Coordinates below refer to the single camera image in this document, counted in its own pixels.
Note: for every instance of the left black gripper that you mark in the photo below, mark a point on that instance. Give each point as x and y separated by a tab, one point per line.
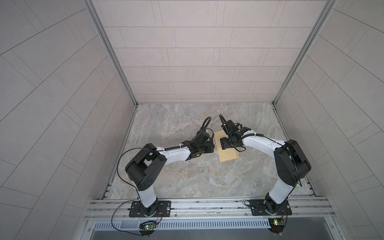
210	149

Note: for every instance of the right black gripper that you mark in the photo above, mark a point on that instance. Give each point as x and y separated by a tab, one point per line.
223	143

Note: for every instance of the right green circuit board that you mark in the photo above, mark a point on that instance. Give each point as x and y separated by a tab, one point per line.
277	225

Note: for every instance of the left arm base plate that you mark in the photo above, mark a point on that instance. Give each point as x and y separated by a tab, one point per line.
163	208

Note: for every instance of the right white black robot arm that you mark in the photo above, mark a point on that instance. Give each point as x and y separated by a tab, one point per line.
291	163

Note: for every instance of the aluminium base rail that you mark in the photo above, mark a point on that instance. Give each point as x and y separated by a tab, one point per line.
210	208

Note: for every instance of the left green circuit board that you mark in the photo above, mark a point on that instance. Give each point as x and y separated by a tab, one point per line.
148	226

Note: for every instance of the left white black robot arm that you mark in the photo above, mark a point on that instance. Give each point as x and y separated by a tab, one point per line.
147	164

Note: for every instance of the white slotted cable duct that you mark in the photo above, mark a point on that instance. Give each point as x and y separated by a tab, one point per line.
184	224

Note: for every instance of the green circuit board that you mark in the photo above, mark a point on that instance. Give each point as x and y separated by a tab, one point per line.
277	225
148	226

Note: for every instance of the yellow paper envelope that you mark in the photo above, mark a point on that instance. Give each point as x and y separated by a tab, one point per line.
227	154

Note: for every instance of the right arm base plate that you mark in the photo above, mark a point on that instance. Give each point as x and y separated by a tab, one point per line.
258	207

